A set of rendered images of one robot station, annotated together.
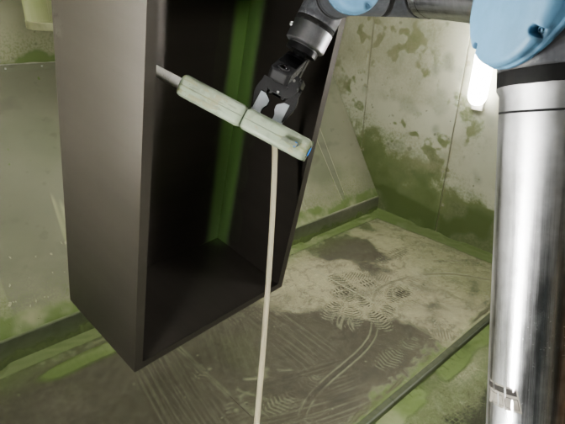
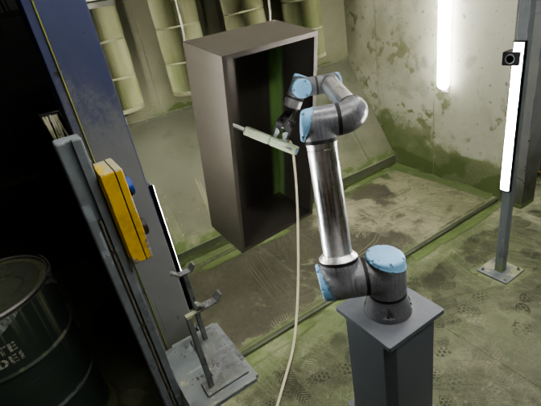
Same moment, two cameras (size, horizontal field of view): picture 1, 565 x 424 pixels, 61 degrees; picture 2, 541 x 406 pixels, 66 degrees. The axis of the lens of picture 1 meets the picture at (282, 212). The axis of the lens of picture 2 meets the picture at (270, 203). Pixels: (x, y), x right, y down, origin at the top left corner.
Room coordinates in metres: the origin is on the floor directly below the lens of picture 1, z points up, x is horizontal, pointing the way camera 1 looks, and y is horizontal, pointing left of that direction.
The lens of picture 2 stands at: (-1.01, -0.41, 1.87)
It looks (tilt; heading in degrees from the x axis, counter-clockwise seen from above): 27 degrees down; 16
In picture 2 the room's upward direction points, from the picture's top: 11 degrees counter-clockwise
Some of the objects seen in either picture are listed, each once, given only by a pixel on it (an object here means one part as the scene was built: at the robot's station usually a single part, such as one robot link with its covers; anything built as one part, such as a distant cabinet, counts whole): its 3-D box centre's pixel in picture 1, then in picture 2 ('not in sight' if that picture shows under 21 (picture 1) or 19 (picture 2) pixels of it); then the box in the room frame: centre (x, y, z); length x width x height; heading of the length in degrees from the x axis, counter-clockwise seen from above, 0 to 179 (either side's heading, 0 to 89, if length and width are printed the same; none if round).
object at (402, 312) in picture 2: not in sight; (387, 298); (0.33, -0.45, 0.69); 0.19 x 0.19 x 0.10
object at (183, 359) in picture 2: not in sight; (207, 364); (-0.11, 0.16, 0.78); 0.31 x 0.23 x 0.01; 43
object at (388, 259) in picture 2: not in sight; (383, 271); (0.33, -0.44, 0.83); 0.17 x 0.15 x 0.18; 103
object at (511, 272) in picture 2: not in sight; (500, 270); (1.37, -1.19, 0.01); 0.20 x 0.20 x 0.01; 43
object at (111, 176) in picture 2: not in sight; (121, 212); (-0.17, 0.22, 1.42); 0.12 x 0.06 x 0.26; 43
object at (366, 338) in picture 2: not in sight; (390, 362); (0.33, -0.45, 0.32); 0.31 x 0.31 x 0.64; 43
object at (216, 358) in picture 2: not in sight; (200, 325); (-0.09, 0.15, 0.95); 0.26 x 0.15 x 0.32; 43
